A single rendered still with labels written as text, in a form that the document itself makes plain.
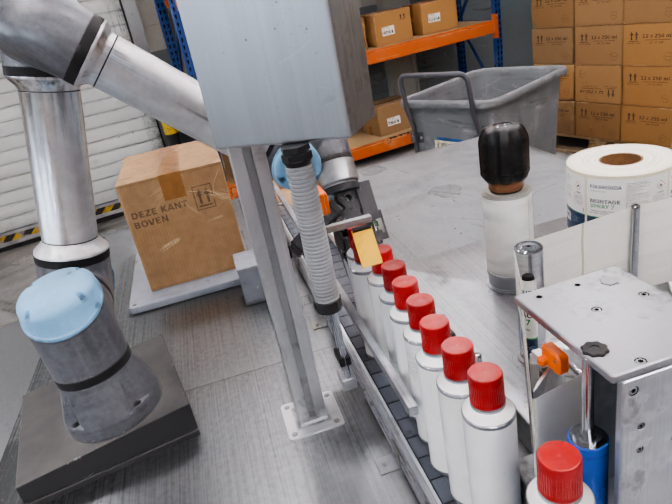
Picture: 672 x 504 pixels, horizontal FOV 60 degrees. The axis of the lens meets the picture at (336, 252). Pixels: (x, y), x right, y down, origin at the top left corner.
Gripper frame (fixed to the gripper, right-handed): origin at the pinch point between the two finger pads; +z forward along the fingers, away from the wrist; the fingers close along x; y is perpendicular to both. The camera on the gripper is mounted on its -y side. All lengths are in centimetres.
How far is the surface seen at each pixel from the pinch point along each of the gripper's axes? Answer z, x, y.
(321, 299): -1.2, -30.8, -10.4
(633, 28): -111, 207, 250
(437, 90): -104, 213, 119
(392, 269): -2.5, -25.8, 0.3
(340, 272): -6.6, 22.4, 1.6
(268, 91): -23.8, -40.8, -10.8
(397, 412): 16.8, -18.2, -3.0
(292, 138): -18.7, -38.9, -9.5
